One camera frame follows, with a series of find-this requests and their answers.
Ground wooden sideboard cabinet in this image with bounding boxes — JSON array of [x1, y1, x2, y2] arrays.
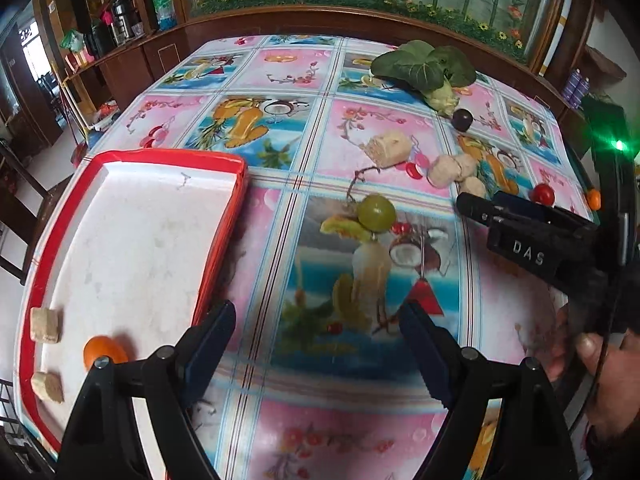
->
[[86, 6, 590, 156]]

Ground large corn cob piece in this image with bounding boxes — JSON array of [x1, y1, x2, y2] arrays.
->
[[29, 308, 61, 344]]

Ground steel thermos pot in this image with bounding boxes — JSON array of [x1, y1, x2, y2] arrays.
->
[[112, 0, 144, 46]]

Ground green grape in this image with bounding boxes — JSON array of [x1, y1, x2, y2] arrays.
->
[[357, 194, 397, 233]]

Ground dark purple plum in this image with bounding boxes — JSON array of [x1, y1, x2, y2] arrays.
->
[[451, 108, 474, 132]]

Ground purple bottles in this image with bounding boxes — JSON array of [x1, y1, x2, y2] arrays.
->
[[561, 68, 590, 110]]

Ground red rimmed white tray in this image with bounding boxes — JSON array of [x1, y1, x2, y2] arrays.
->
[[13, 148, 248, 453]]

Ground right hand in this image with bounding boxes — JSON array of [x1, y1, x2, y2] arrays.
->
[[547, 304, 639, 441]]

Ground colourful fruit print tablecloth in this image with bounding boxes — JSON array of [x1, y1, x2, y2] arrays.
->
[[81, 35, 590, 479]]

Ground green leafy cabbage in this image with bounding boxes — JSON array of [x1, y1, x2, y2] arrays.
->
[[370, 40, 476, 117]]

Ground green water bottle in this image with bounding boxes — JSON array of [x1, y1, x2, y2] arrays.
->
[[152, 0, 177, 32]]

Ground small orange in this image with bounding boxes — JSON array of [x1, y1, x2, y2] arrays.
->
[[586, 188, 602, 211], [82, 335, 129, 370]]

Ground red cherry tomato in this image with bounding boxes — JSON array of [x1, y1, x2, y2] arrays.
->
[[529, 183, 555, 207]]

